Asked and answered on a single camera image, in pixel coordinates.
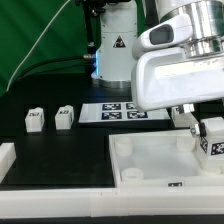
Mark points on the black camera stand pole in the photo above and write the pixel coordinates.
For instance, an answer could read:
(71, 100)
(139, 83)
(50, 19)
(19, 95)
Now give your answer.
(91, 9)

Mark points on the white left obstacle block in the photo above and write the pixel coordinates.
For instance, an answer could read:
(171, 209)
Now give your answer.
(7, 158)

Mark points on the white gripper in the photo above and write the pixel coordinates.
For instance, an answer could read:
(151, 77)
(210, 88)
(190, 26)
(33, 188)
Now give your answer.
(165, 78)

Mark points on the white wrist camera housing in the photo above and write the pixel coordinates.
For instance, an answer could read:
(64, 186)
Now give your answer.
(172, 32)

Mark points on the white square tabletop tray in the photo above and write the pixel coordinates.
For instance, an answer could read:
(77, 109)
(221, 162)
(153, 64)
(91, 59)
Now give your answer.
(159, 159)

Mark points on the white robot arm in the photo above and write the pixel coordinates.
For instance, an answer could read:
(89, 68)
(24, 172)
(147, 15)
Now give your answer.
(114, 60)

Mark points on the white sheet with AprilTags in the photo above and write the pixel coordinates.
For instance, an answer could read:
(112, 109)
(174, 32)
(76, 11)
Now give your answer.
(118, 111)

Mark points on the white front obstacle bar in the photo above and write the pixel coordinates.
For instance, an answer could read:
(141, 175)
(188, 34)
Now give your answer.
(111, 202)

